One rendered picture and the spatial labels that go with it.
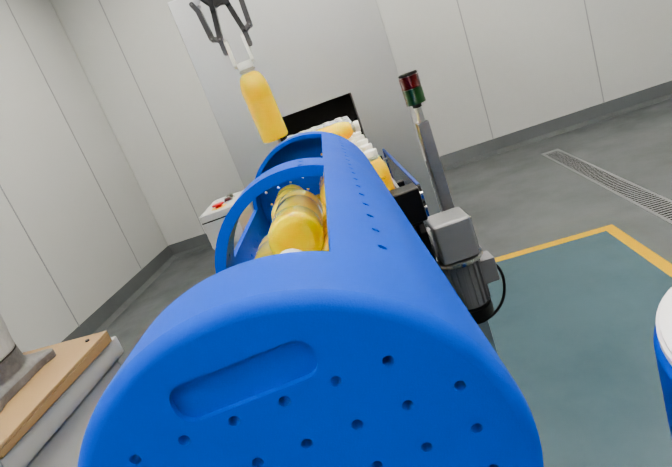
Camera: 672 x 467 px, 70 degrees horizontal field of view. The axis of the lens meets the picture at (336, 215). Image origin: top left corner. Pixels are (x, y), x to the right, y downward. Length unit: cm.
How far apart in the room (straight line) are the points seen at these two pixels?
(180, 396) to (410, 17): 507
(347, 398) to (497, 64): 518
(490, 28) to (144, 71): 365
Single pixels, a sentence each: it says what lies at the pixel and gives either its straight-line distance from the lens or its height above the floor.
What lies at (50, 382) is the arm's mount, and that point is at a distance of 97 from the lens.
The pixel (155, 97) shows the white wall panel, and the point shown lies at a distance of 574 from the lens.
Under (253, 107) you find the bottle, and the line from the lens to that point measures 122.
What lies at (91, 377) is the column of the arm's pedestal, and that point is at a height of 98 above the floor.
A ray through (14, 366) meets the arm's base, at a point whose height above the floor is 106.
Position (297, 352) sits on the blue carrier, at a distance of 27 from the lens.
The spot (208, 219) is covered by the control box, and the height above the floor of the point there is 109.
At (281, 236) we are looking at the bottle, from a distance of 60.
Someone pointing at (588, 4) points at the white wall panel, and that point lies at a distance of 567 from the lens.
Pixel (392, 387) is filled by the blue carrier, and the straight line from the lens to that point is 28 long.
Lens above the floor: 132
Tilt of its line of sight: 15 degrees down
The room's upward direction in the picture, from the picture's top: 20 degrees counter-clockwise
